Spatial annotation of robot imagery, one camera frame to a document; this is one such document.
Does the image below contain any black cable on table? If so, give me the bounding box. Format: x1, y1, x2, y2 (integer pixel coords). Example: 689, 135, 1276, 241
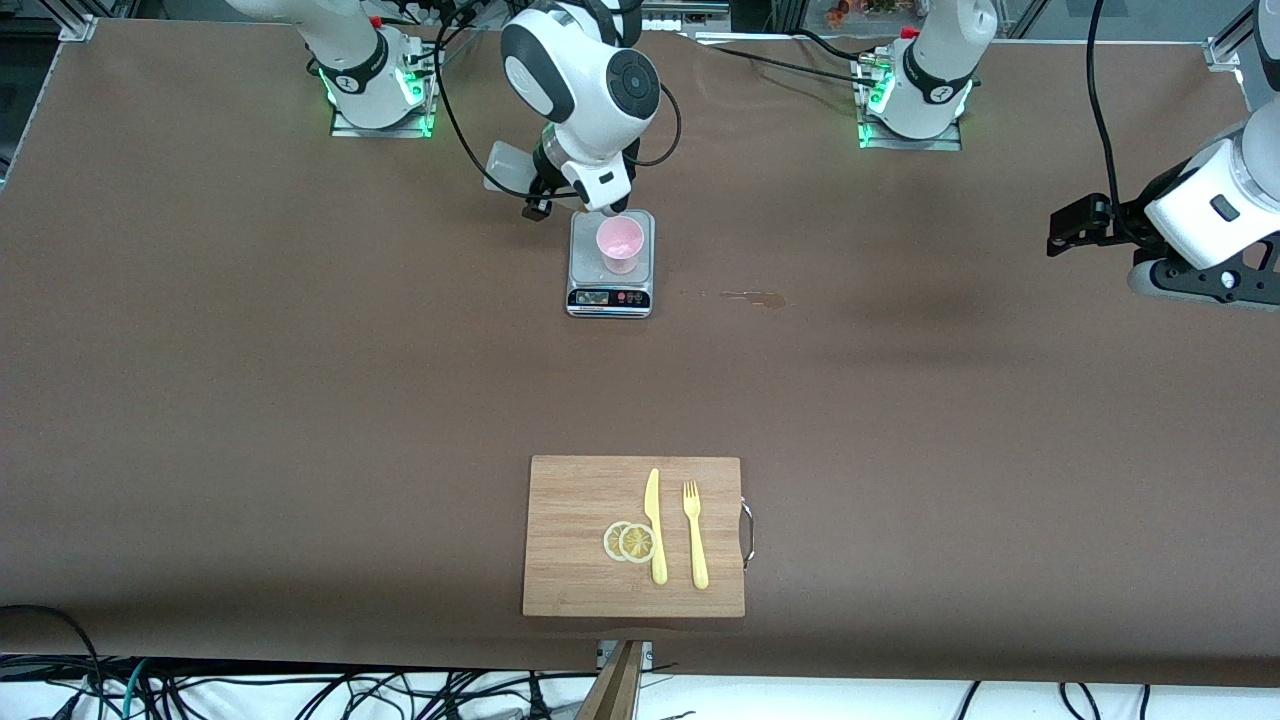
680, 30, 881, 86

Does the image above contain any clear orange-capped sauce bottle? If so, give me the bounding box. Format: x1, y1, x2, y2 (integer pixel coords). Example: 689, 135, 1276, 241
484, 140, 549, 198

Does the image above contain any yellow plastic fork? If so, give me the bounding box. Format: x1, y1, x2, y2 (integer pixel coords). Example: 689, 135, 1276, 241
682, 480, 711, 590

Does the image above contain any wooden board with metal handle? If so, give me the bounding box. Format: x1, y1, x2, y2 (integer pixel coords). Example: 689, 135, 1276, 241
522, 455, 756, 619

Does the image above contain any aluminium frame profile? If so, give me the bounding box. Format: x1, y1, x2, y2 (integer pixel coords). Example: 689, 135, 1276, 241
58, 0, 101, 43
1205, 0, 1280, 71

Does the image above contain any wooden strut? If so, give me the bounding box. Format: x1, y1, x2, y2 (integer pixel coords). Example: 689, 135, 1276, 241
575, 640, 646, 720

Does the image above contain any yellow plastic knife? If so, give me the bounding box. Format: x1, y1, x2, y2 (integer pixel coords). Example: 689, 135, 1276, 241
644, 467, 669, 586

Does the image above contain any grey power strip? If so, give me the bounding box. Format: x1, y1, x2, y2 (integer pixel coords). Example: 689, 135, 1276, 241
640, 0, 733, 33

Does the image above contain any grey metal arm base plate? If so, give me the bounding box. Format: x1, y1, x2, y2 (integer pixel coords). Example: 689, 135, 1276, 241
330, 95, 437, 139
858, 110, 963, 152

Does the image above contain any teal floor cable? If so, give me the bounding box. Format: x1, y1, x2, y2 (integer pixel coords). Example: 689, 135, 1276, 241
90, 658, 151, 720

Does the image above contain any pink plastic cup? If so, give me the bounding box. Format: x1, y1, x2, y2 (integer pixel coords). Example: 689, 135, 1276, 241
596, 215, 646, 276

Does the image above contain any silver digital kitchen scale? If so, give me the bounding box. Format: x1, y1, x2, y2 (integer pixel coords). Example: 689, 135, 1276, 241
566, 208, 657, 320

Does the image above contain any brown table cover sheet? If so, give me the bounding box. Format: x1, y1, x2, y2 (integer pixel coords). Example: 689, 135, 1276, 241
0, 18, 1280, 691

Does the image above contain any black floor cable loop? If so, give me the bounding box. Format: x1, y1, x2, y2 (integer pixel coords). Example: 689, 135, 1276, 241
0, 603, 106, 720

